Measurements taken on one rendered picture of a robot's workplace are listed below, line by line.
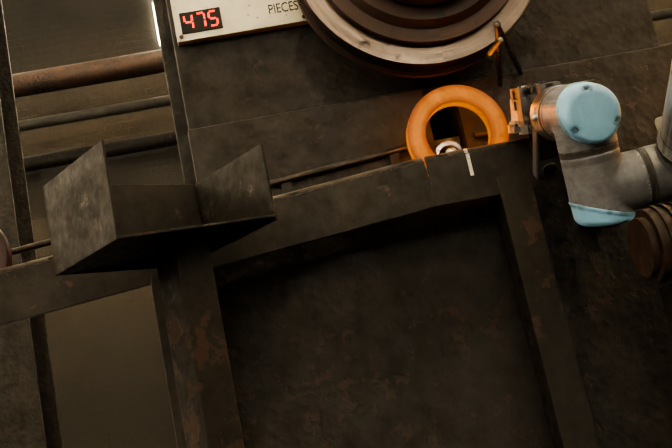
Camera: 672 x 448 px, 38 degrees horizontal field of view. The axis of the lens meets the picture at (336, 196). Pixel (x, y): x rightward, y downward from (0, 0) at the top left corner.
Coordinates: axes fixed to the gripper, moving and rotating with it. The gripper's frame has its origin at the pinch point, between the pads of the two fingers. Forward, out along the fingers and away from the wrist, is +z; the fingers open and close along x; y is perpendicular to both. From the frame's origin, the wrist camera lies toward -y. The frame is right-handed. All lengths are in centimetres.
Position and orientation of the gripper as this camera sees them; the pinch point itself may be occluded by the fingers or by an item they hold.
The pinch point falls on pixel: (520, 126)
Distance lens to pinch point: 183.5
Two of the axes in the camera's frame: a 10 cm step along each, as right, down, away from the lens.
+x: -9.8, 1.8, -1.0
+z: -1.2, -0.7, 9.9
